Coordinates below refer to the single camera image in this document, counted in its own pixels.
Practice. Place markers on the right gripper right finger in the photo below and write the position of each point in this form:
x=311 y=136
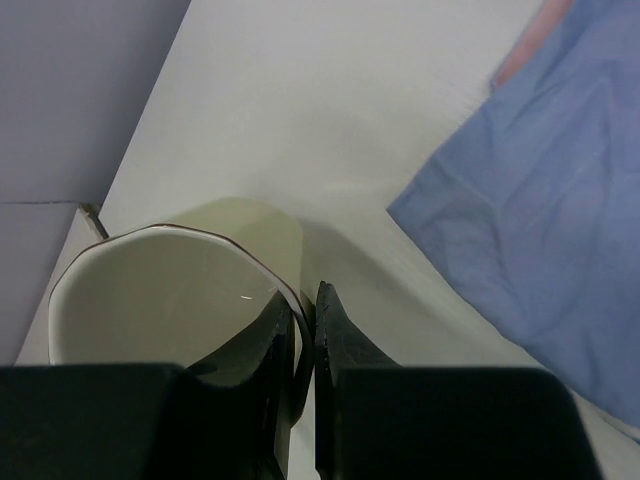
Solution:
x=375 y=419

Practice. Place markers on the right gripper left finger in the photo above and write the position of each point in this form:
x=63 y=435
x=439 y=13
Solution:
x=227 y=417

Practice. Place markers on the white cup yellow handle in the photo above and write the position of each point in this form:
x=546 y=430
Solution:
x=176 y=290

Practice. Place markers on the blue princess print cloth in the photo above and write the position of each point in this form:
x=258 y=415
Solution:
x=530 y=210

